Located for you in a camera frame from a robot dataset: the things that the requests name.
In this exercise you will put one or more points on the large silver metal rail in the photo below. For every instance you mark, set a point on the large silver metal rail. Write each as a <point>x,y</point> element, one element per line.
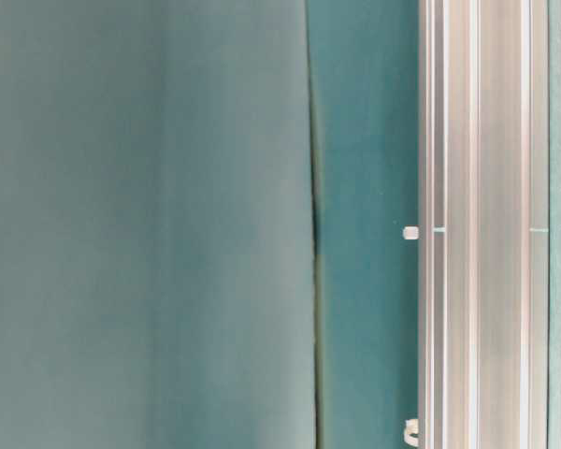
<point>483,224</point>

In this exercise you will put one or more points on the white zip tie middle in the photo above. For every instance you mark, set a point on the white zip tie middle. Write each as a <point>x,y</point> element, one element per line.
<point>411,232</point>

